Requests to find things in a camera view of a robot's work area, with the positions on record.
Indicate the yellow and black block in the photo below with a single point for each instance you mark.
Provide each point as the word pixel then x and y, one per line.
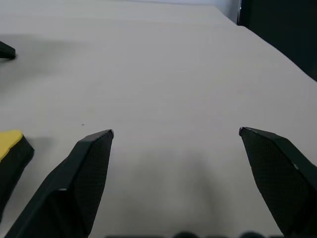
pixel 11 158

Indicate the dark panel beyond table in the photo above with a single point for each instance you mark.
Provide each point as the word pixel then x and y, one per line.
pixel 280 29

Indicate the black whiteboard stand foot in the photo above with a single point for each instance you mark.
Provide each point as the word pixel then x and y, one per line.
pixel 6 51

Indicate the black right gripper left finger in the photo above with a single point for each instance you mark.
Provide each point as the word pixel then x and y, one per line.
pixel 74 183

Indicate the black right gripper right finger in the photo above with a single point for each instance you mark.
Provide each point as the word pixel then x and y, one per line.
pixel 280 178

